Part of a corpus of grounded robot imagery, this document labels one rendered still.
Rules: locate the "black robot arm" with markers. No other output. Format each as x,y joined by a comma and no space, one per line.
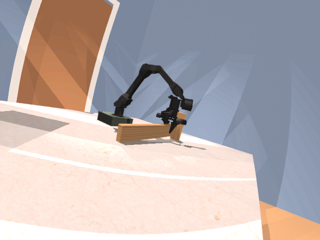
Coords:
145,71

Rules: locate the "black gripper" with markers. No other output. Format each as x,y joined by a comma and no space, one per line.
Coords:
175,119

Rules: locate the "wooden post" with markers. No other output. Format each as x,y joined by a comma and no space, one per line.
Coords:
179,127

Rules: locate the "light brown wooden board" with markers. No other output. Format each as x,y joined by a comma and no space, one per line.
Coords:
139,132

